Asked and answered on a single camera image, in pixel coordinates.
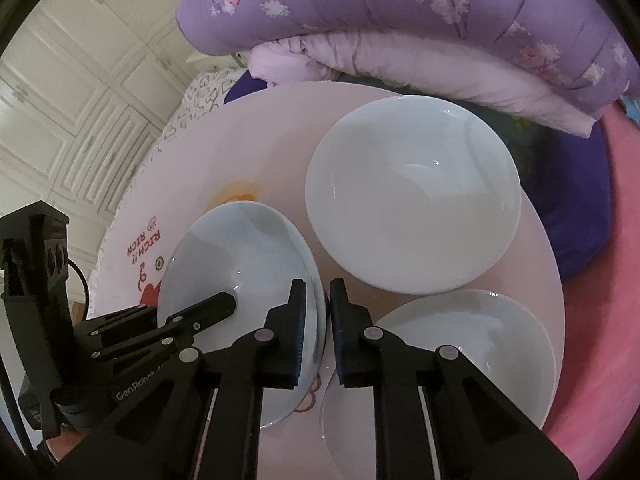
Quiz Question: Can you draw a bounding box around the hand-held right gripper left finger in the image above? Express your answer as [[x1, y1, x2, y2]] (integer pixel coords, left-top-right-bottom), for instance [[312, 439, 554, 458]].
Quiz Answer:
[[50, 279, 308, 480]]

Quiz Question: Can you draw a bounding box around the round pink printed table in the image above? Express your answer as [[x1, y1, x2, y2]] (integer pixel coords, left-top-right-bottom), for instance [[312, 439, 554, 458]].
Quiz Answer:
[[87, 80, 566, 480]]

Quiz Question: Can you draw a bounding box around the pale pink folded blanket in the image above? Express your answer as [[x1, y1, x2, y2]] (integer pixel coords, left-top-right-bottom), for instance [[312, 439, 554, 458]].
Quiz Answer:
[[248, 30, 598, 136]]

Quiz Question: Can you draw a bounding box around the dark green printed cloth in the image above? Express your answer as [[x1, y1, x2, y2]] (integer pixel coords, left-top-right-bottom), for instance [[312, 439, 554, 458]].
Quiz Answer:
[[500, 105, 556, 181]]

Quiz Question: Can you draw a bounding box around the cream panelled wardrobe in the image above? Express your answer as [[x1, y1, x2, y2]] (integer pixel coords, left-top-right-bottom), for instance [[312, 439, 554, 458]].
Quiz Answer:
[[0, 0, 201, 321]]

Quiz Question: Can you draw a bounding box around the purple floral quilt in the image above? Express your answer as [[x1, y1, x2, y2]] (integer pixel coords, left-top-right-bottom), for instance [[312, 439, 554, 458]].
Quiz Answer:
[[175, 0, 640, 118]]

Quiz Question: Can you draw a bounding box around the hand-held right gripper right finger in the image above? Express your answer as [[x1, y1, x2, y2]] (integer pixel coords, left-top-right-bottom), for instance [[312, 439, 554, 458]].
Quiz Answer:
[[329, 279, 579, 480]]

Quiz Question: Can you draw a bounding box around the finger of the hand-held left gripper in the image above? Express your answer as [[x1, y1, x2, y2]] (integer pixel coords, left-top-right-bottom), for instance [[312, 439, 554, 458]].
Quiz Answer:
[[75, 306, 161, 346], [92, 292, 237, 361]]

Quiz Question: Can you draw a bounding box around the white ceramic bowl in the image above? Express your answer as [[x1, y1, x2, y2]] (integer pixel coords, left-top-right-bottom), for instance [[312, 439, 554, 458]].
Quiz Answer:
[[320, 289, 557, 480], [305, 95, 522, 295], [157, 201, 327, 428]]

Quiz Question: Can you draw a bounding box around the black cable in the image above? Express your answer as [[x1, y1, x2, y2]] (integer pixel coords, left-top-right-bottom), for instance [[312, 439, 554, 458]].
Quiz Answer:
[[66, 259, 92, 322]]

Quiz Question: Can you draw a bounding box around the person's left forearm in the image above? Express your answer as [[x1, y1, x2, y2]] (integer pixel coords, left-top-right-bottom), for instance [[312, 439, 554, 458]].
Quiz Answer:
[[42, 427, 88, 463]]

